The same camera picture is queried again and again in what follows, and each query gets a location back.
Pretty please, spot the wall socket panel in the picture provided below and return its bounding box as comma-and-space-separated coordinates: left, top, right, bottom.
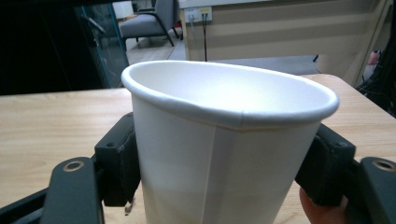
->
183, 6, 213, 23

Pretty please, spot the glass partition panel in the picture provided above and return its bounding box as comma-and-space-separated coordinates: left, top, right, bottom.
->
74, 3, 129, 90

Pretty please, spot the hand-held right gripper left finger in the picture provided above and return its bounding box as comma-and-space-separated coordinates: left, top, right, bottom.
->
94, 112, 142, 216

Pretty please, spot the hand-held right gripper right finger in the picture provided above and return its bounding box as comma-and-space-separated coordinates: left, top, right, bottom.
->
294, 123, 357, 206

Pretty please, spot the grey armchair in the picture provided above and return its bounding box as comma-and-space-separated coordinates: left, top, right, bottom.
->
120, 0, 182, 49

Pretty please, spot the black cable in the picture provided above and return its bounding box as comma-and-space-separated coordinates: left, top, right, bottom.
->
203, 12, 209, 63

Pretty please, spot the pink object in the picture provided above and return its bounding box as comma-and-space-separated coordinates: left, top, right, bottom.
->
368, 49, 383, 65

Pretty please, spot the single white paper cup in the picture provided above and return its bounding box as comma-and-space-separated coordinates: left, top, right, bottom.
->
120, 60, 340, 224

